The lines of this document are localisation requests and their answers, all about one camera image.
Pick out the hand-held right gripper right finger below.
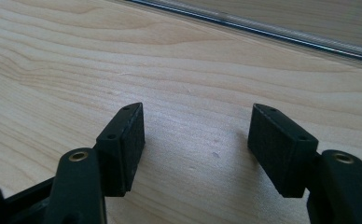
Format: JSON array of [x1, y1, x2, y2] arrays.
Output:
[[247, 103, 362, 224]]

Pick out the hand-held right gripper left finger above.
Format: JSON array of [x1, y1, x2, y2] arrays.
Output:
[[43, 102, 146, 224]]

